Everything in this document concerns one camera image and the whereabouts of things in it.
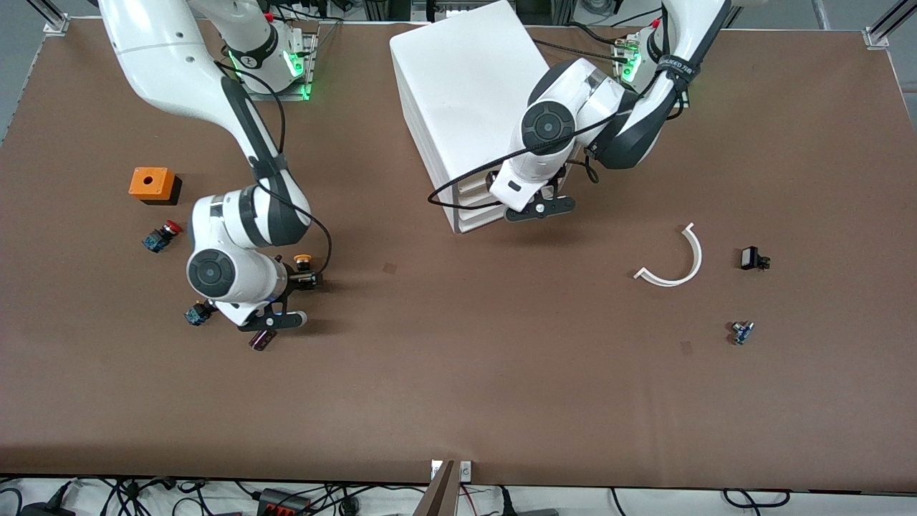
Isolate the white curved plastic strip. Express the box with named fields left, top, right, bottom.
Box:
left=634, top=223, right=703, bottom=287

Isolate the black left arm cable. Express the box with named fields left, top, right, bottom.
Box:
left=428, top=64, right=690, bottom=211

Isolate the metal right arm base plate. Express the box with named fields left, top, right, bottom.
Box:
left=237, top=30, right=318, bottom=102

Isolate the black red power strip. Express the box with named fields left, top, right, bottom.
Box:
left=256, top=488, right=313, bottom=516

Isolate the red push button switch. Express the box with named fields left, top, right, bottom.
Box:
left=142, top=221, right=184, bottom=253

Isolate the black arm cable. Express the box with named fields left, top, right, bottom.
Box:
left=213, top=56, right=334, bottom=277
left=428, top=64, right=690, bottom=211

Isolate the aluminium frame post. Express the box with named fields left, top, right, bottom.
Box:
left=863, top=0, right=917, bottom=49
left=27, top=0, right=70, bottom=37

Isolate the orange box with hole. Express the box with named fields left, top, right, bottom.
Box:
left=129, top=167, right=182, bottom=206

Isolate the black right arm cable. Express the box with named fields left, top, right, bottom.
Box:
left=213, top=56, right=334, bottom=277

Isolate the brown camera stand pole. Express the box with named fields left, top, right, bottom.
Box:
left=414, top=461, right=459, bottom=516

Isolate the black base power cable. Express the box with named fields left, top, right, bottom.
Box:
left=532, top=20, right=635, bottom=65

